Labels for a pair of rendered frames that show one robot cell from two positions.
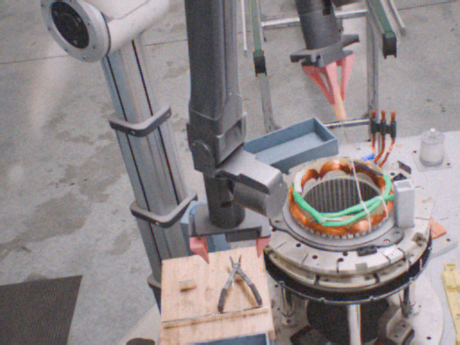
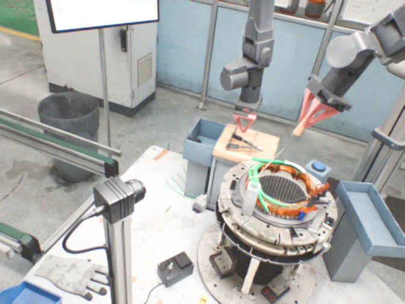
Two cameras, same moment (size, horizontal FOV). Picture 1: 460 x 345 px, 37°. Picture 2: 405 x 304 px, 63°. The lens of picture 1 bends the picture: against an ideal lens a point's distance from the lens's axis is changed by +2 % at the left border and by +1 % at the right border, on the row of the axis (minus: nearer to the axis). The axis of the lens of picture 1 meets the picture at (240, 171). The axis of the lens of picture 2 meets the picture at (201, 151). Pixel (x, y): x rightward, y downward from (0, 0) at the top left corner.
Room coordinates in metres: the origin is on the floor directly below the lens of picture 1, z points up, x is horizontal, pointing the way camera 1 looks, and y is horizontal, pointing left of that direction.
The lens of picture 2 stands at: (0.87, -0.89, 1.71)
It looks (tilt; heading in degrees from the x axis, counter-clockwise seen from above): 36 degrees down; 103
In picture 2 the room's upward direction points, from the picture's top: 8 degrees clockwise
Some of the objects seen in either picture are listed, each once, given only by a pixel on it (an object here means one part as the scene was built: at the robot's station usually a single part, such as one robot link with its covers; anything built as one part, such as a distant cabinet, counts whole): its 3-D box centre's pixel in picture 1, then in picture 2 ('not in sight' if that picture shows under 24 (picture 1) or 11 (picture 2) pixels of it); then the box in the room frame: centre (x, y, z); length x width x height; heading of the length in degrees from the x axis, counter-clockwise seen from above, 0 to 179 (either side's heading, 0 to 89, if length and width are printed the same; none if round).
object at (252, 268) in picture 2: (409, 270); (251, 271); (0.93, -0.30, 0.91); 0.02 x 0.02 x 0.21
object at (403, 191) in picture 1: (403, 204); (250, 199); (0.88, -0.27, 1.14); 0.03 x 0.03 x 0.09; 2
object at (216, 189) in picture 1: (225, 179); (251, 75); (0.78, 0.02, 1.34); 0.07 x 0.06 x 0.07; 48
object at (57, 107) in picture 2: not in sight; (72, 126); (-0.43, 0.74, 0.39); 0.39 x 0.39 x 0.35
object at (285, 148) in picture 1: (283, 193); (353, 242); (1.22, -0.09, 0.92); 0.25 x 0.11 x 0.28; 107
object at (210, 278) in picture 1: (215, 296); (247, 146); (0.82, 0.08, 1.05); 0.20 x 0.19 x 0.02; 178
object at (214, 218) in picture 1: (226, 207); (250, 93); (0.79, 0.03, 1.28); 0.10 x 0.07 x 0.07; 89
